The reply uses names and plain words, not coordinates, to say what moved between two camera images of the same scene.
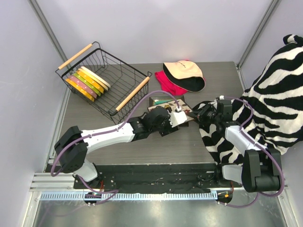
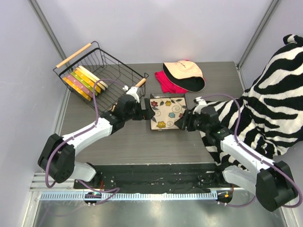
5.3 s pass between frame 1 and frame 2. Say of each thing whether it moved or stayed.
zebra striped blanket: stayed
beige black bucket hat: stayed
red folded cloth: stayed
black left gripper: moved
